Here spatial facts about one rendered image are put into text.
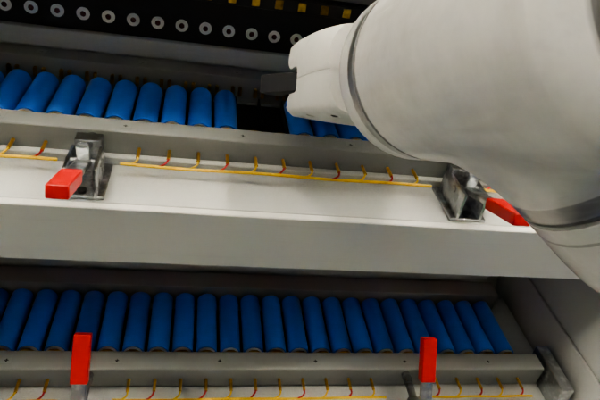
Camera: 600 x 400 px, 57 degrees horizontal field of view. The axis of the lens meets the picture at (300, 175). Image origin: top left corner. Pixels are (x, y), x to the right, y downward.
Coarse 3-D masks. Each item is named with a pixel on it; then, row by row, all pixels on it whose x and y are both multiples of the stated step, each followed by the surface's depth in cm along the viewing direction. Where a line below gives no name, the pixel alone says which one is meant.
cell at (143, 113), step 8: (144, 88) 45; (152, 88) 45; (160, 88) 46; (144, 96) 44; (152, 96) 44; (160, 96) 45; (144, 104) 43; (152, 104) 43; (160, 104) 45; (136, 112) 42; (144, 112) 42; (152, 112) 42; (136, 120) 41; (144, 120) 41; (152, 120) 41
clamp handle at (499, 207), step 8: (472, 176) 40; (464, 184) 40; (472, 184) 40; (472, 192) 39; (480, 192) 39; (480, 200) 38; (488, 200) 37; (496, 200) 36; (504, 200) 37; (488, 208) 36; (496, 208) 36; (504, 208) 35; (512, 208) 35; (504, 216) 35; (512, 216) 34; (520, 216) 34; (512, 224) 34; (520, 224) 34; (528, 224) 34
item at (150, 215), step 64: (256, 64) 51; (0, 192) 34; (128, 192) 36; (192, 192) 38; (256, 192) 39; (320, 192) 40; (384, 192) 42; (0, 256) 36; (64, 256) 36; (128, 256) 37; (192, 256) 38; (256, 256) 38; (320, 256) 39; (384, 256) 40; (448, 256) 41; (512, 256) 42
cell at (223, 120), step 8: (216, 96) 47; (224, 96) 46; (232, 96) 47; (216, 104) 46; (224, 104) 45; (232, 104) 45; (216, 112) 44; (224, 112) 44; (232, 112) 44; (216, 120) 43; (224, 120) 43; (232, 120) 43; (232, 128) 42
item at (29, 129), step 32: (0, 128) 37; (32, 128) 37; (64, 128) 37; (96, 128) 38; (128, 128) 38; (160, 128) 39; (192, 128) 40; (224, 160) 40; (256, 160) 40; (288, 160) 41; (320, 160) 41; (352, 160) 42; (384, 160) 42; (416, 160) 43
